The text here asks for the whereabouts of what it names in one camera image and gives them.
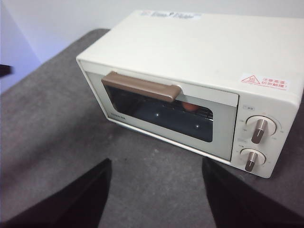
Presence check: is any metal wire oven rack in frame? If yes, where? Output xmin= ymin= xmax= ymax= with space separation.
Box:
xmin=174 ymin=99 xmax=215 ymax=121

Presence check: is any oven door with brown handle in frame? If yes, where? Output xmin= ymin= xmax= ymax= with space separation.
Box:
xmin=82 ymin=70 xmax=239 ymax=163

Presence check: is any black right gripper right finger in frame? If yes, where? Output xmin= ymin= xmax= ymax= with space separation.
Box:
xmin=202 ymin=158 xmax=304 ymax=228

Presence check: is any cream Toshiba toaster oven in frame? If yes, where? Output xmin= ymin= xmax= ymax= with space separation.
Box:
xmin=76 ymin=9 xmax=304 ymax=179

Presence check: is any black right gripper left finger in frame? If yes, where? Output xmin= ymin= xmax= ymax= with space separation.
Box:
xmin=0 ymin=158 xmax=113 ymax=228

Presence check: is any brown egg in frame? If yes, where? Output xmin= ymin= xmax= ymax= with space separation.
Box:
xmin=181 ymin=101 xmax=198 ymax=112

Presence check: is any cream oven knob brown grip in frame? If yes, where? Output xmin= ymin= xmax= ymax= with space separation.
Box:
xmin=240 ymin=148 xmax=267 ymax=172
xmin=246 ymin=115 xmax=277 ymax=145

